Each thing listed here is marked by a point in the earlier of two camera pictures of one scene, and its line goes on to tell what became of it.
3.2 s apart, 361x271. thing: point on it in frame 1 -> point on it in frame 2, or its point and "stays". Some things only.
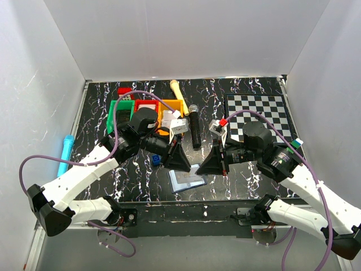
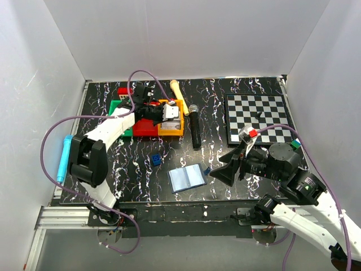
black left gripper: [172, 150] -> [157, 113]
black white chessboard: [271, 105] stays
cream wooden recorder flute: [177, 92] stays
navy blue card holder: [181, 180] stays
